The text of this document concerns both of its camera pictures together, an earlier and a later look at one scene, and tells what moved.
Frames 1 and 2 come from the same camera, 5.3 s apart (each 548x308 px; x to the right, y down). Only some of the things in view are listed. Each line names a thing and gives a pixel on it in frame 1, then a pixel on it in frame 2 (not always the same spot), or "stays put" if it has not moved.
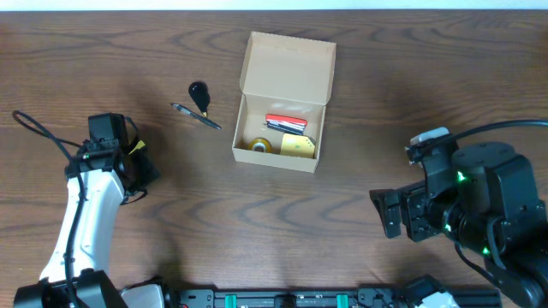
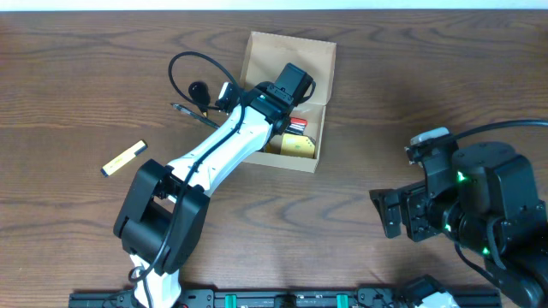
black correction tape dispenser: [200, 95] stays put
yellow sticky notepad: [297, 145] stays put
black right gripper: [413, 212] stays put
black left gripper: [143, 169] → [287, 125]
